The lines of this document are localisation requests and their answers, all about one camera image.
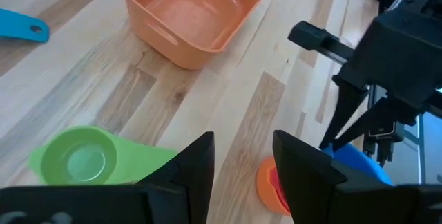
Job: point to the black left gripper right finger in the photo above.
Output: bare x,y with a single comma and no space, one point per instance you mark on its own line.
345,203

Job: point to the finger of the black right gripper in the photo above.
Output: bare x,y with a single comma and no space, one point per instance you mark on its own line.
386,117
347,106

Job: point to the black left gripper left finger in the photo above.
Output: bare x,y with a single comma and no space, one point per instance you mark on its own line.
103,205

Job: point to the large blue measuring cup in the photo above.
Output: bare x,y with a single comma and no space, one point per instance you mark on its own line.
362,165

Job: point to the green measuring cup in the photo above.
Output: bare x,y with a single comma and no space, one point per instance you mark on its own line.
79,155

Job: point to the orange measuring cup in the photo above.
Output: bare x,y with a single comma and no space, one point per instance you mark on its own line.
264,186

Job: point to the cyan measuring cup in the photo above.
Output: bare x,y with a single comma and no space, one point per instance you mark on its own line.
17,27

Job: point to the orange plastic basket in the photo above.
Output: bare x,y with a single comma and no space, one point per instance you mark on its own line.
193,20

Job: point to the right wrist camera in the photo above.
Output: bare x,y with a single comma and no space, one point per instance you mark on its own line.
383,141

